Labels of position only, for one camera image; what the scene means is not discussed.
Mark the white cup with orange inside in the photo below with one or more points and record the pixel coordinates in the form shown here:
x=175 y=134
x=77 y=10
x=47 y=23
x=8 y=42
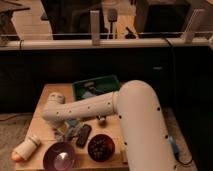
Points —
x=28 y=146

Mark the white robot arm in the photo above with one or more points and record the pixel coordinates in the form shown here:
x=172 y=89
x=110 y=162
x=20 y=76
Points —
x=142 y=123

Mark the dark brush in tray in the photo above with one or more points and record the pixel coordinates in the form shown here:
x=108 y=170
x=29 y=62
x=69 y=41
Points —
x=91 y=87

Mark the grey blue sponge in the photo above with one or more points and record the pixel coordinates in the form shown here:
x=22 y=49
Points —
x=87 y=95

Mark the green plastic tray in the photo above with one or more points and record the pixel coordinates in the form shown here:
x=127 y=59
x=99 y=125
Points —
x=104 y=84

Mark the small dark round jar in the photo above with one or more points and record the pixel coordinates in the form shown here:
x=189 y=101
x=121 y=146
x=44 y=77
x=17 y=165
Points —
x=101 y=120

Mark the black remote control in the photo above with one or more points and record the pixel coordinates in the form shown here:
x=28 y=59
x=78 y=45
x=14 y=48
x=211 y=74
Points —
x=83 y=135

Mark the wooden table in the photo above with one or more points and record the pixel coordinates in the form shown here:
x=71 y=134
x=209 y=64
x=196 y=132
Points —
x=40 y=128

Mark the brown bowl with food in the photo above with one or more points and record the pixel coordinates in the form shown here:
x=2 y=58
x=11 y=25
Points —
x=101 y=148

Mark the purple bowl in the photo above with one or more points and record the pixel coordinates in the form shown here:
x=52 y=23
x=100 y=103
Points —
x=59 y=157

